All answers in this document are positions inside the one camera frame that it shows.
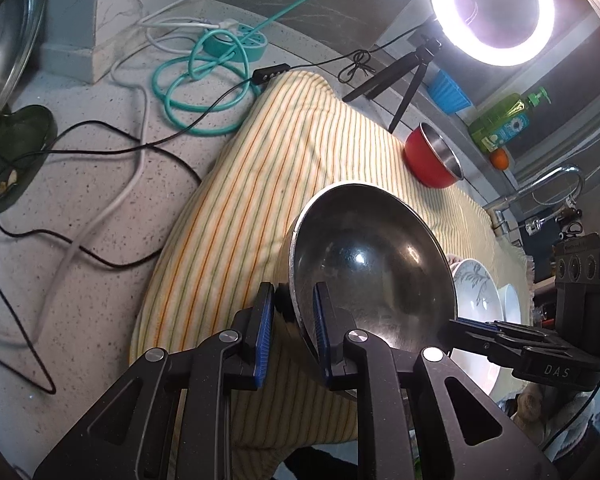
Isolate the teal cable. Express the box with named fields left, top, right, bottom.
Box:
left=152, top=0, right=366, bottom=136

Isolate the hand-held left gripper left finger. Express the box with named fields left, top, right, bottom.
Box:
left=32, top=281, right=276, bottom=480

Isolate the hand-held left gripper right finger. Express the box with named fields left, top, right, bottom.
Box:
left=311, top=281, right=533, bottom=480

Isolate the black mini tripod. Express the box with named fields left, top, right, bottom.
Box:
left=342, top=35, right=443, bottom=133

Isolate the teal round power strip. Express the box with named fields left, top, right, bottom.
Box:
left=202, top=25, right=268, bottom=61

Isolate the dark green glass dish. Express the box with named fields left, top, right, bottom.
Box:
left=0, top=105, right=56, bottom=213

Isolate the large pink floral plate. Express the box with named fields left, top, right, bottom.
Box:
left=450, top=347, right=503, bottom=395

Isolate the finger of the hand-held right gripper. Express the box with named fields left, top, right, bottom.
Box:
left=462, top=332, right=531, bottom=361
left=448, top=317, right=566, bottom=342

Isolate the white leaf pattern plate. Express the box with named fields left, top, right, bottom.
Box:
left=447, top=258, right=501, bottom=321

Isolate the blue ribbed cup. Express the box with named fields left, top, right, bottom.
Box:
left=426, top=69, right=472, bottom=115

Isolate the large steel bowl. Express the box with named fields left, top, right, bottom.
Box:
left=275, top=182, right=458, bottom=401

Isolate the green dish soap bottle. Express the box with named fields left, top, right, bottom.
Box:
left=467, top=86, right=551, bottom=153

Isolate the white ring light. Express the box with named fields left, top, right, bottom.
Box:
left=428, top=0, right=554, bottom=67

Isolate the chrome kitchen faucet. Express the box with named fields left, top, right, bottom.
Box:
left=482, top=165, right=586, bottom=236

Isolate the red steel bowl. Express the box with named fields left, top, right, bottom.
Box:
left=404, top=121, right=463, bottom=190

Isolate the yellow striped towel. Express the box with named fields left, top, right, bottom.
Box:
left=130, top=70, right=533, bottom=448

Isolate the black ring light cable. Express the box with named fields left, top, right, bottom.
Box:
left=45, top=25, right=431, bottom=153

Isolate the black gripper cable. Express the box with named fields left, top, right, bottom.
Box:
left=540, top=375, right=600, bottom=452

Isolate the plain white bowl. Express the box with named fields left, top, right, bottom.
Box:
left=497, top=284, right=524, bottom=325

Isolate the steel pot lid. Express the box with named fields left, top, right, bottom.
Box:
left=0, top=0, right=48, bottom=111

